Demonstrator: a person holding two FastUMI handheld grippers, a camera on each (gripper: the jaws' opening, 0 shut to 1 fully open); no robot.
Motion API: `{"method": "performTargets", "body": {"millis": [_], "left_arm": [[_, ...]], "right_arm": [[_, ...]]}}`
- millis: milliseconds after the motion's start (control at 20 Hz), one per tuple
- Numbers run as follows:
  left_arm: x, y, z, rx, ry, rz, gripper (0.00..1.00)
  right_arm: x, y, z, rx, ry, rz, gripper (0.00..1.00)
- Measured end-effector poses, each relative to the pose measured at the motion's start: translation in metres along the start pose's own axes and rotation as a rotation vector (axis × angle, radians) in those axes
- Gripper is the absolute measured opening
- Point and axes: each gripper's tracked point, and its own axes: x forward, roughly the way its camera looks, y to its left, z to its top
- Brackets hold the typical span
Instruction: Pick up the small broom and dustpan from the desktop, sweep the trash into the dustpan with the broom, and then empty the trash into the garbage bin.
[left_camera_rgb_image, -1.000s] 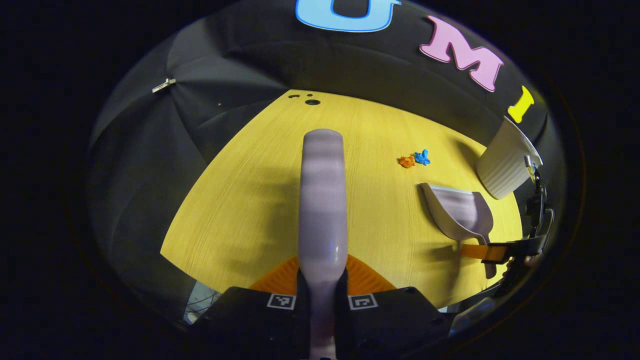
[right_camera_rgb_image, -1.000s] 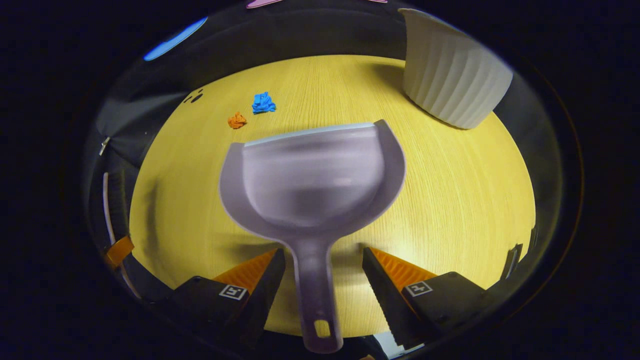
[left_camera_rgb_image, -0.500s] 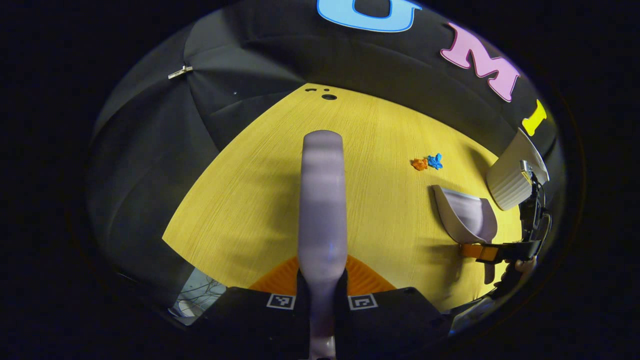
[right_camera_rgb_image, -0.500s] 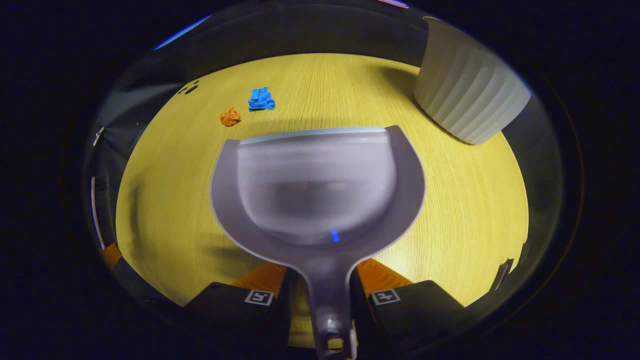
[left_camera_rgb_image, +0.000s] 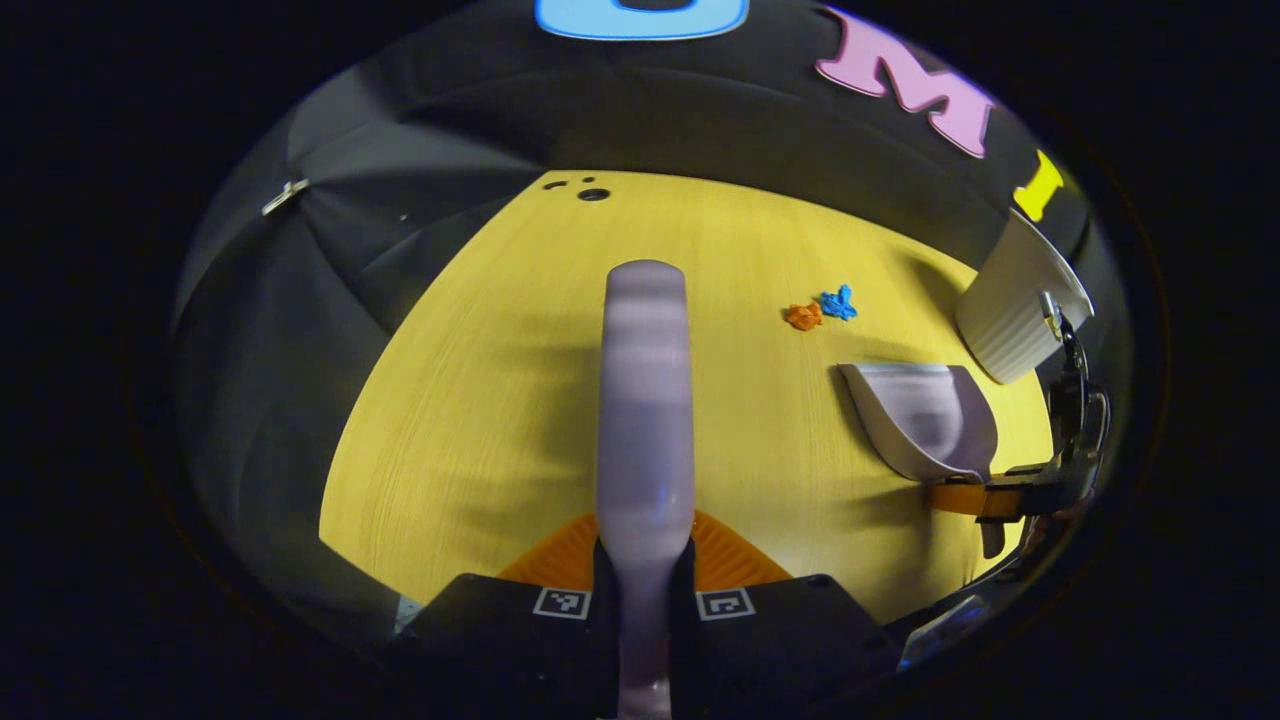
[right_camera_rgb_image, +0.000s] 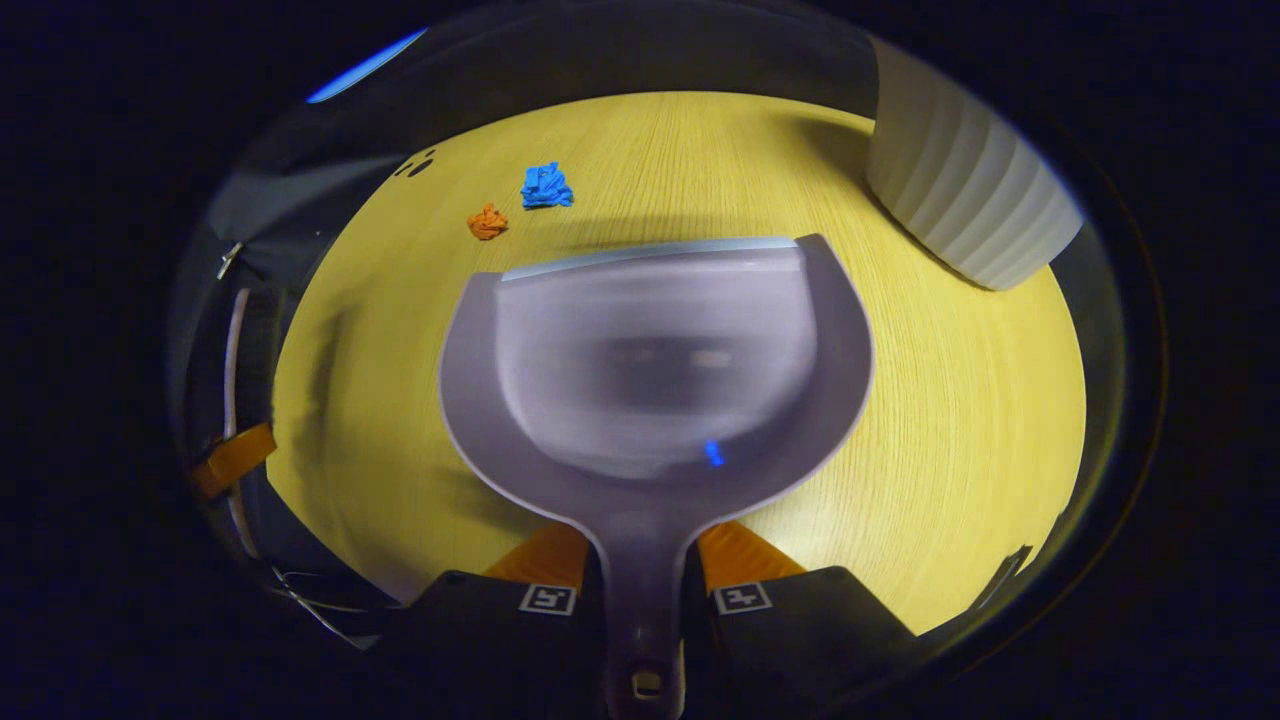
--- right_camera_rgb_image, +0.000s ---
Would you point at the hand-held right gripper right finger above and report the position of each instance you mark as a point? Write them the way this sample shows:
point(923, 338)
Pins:
point(790, 640)

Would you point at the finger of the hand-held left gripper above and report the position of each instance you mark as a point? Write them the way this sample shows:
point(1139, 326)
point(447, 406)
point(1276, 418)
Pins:
point(232, 460)

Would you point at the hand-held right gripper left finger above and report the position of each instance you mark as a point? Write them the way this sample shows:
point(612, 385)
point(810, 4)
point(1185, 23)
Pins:
point(500, 640)

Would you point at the pale grey dustpan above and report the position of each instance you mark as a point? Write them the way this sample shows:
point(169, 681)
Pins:
point(650, 360)

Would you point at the orange paper trash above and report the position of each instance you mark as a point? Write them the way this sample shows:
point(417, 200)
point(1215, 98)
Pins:
point(487, 222)

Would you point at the blue paper trash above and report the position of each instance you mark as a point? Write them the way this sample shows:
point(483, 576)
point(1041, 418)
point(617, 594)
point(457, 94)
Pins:
point(546, 186)

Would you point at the white ribbed garbage bin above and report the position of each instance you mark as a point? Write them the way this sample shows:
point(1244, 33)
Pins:
point(970, 190)

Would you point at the silver metal clip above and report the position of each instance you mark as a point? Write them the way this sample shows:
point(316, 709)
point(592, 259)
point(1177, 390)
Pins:
point(230, 260)

